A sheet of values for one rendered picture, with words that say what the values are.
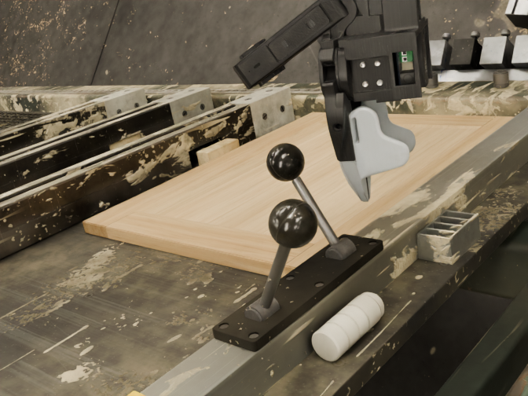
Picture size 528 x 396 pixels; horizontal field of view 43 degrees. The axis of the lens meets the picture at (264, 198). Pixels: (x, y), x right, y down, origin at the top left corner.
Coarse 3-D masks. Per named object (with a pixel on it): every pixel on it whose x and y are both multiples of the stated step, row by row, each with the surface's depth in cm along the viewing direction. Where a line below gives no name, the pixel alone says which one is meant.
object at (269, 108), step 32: (256, 96) 133; (288, 96) 136; (192, 128) 118; (224, 128) 124; (256, 128) 130; (96, 160) 108; (128, 160) 108; (160, 160) 113; (192, 160) 123; (32, 192) 96; (64, 192) 100; (96, 192) 104; (128, 192) 109; (0, 224) 93; (32, 224) 96; (64, 224) 100; (0, 256) 93
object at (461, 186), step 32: (512, 128) 96; (480, 160) 86; (512, 160) 90; (416, 192) 80; (448, 192) 78; (480, 192) 83; (384, 224) 73; (416, 224) 72; (384, 256) 67; (416, 256) 72; (352, 288) 63; (320, 320) 60; (224, 352) 55; (256, 352) 54; (288, 352) 57; (160, 384) 52; (192, 384) 51; (224, 384) 51; (256, 384) 54
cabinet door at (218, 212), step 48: (432, 144) 104; (144, 192) 105; (192, 192) 102; (240, 192) 98; (288, 192) 94; (336, 192) 91; (384, 192) 88; (144, 240) 88; (192, 240) 83; (240, 240) 81
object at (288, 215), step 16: (288, 208) 50; (304, 208) 50; (272, 224) 50; (288, 224) 49; (304, 224) 49; (288, 240) 50; (304, 240) 50; (272, 272) 54; (272, 288) 55; (256, 304) 57; (272, 304) 57; (256, 320) 56
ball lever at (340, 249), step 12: (288, 144) 65; (276, 156) 64; (288, 156) 64; (300, 156) 65; (276, 168) 65; (288, 168) 64; (300, 168) 65; (288, 180) 65; (300, 180) 66; (300, 192) 66; (312, 204) 65; (324, 228) 65; (336, 240) 65; (348, 240) 66; (336, 252) 64; (348, 252) 65
